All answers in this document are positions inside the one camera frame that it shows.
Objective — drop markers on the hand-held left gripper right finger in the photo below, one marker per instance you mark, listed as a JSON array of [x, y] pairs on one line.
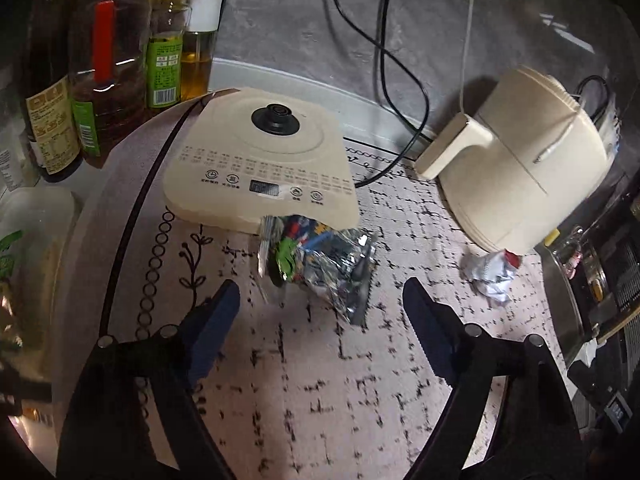
[[427, 325]]

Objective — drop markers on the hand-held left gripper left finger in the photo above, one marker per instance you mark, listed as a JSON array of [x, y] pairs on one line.
[[217, 325]]

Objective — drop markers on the foil snack bag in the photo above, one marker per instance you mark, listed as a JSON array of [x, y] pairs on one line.
[[325, 265]]

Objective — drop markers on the crumpled foil wrapper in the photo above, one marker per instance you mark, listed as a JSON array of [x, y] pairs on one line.
[[487, 275]]

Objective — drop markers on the patterned tablecloth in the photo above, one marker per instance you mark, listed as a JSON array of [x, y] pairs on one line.
[[350, 390]]

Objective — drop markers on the cream cooker base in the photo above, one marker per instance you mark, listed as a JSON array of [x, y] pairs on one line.
[[260, 160]]

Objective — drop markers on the stainless steel sink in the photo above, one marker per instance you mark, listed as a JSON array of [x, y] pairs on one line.
[[595, 270]]

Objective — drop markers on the clear plastic container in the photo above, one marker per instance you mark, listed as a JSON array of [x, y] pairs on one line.
[[35, 260]]

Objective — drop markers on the cream electric pot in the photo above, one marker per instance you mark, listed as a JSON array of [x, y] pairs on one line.
[[530, 160]]

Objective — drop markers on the green label bottle yellow cap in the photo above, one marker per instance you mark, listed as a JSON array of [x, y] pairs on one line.
[[165, 65]]

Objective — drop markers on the glass oil dispenser white top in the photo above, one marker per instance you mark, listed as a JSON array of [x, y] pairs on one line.
[[200, 60]]

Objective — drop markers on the dark sauce bottle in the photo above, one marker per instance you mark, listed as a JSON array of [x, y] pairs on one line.
[[50, 110]]

